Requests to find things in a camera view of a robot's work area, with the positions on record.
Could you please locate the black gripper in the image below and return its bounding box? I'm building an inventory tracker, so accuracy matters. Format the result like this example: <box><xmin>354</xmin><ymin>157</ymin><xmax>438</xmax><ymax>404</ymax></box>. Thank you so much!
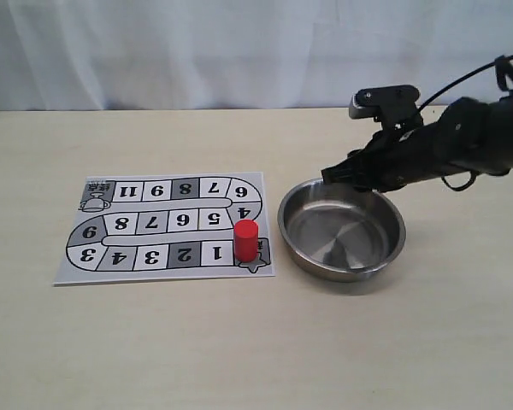
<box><xmin>320</xmin><ymin>113</ymin><xmax>458</xmax><ymax>196</ymax></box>

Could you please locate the red cylinder game piece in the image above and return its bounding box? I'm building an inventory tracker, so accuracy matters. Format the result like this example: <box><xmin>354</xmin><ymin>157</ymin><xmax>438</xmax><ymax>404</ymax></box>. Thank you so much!
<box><xmin>233</xmin><ymin>219</ymin><xmax>259</xmax><ymax>262</ymax></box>

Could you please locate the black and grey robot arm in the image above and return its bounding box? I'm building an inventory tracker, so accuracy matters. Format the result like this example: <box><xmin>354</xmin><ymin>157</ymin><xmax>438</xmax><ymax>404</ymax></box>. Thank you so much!
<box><xmin>321</xmin><ymin>97</ymin><xmax>513</xmax><ymax>193</ymax></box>

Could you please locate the stainless steel round bowl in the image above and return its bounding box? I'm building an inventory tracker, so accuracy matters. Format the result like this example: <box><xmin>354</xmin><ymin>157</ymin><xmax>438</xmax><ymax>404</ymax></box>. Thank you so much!
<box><xmin>276</xmin><ymin>179</ymin><xmax>406</xmax><ymax>283</ymax></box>

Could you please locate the grey numbered game board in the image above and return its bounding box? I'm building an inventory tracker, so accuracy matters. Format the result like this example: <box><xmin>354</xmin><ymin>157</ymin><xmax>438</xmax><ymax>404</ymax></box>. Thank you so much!
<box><xmin>54</xmin><ymin>172</ymin><xmax>275</xmax><ymax>286</ymax></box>

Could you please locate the white curtain backdrop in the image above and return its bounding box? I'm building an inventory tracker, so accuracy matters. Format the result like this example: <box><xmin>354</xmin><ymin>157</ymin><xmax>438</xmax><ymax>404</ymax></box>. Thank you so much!
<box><xmin>0</xmin><ymin>1</ymin><xmax>513</xmax><ymax>111</ymax></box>

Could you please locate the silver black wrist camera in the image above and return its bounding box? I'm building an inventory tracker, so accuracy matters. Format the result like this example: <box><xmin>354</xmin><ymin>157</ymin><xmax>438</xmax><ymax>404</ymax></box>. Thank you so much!
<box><xmin>348</xmin><ymin>85</ymin><xmax>423</xmax><ymax>129</ymax></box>

